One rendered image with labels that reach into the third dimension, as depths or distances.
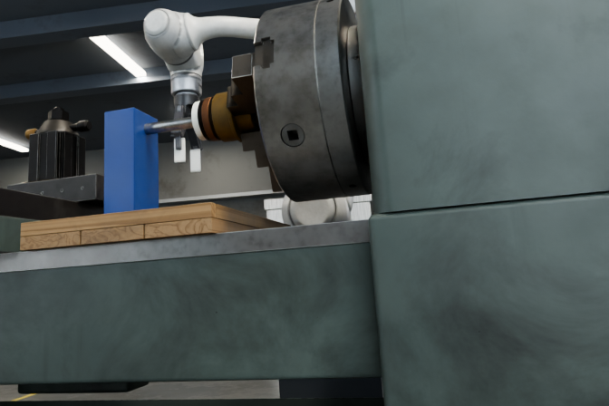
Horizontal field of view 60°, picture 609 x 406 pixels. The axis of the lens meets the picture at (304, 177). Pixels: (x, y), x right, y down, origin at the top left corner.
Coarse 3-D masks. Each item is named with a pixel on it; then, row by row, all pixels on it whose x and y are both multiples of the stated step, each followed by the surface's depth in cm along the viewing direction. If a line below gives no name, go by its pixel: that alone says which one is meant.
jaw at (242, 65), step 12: (264, 48) 75; (240, 60) 77; (252, 60) 77; (264, 60) 74; (240, 72) 76; (252, 72) 76; (240, 84) 78; (252, 84) 78; (228, 96) 85; (240, 96) 81; (252, 96) 81; (228, 108) 84; (240, 108) 84; (252, 108) 84
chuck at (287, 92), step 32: (320, 0) 80; (256, 32) 76; (288, 32) 74; (288, 64) 72; (256, 96) 73; (288, 96) 72; (320, 128) 72; (288, 160) 75; (320, 160) 74; (288, 192) 81; (320, 192) 81
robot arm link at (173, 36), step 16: (160, 16) 135; (176, 16) 138; (192, 16) 142; (208, 16) 143; (224, 16) 143; (144, 32) 138; (160, 32) 135; (176, 32) 137; (192, 32) 140; (208, 32) 142; (224, 32) 143; (240, 32) 145; (160, 48) 139; (176, 48) 140; (192, 48) 143
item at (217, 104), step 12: (216, 96) 89; (204, 108) 88; (216, 108) 87; (204, 120) 88; (216, 120) 87; (228, 120) 87; (240, 120) 87; (252, 120) 87; (204, 132) 89; (216, 132) 89; (228, 132) 88; (240, 132) 89
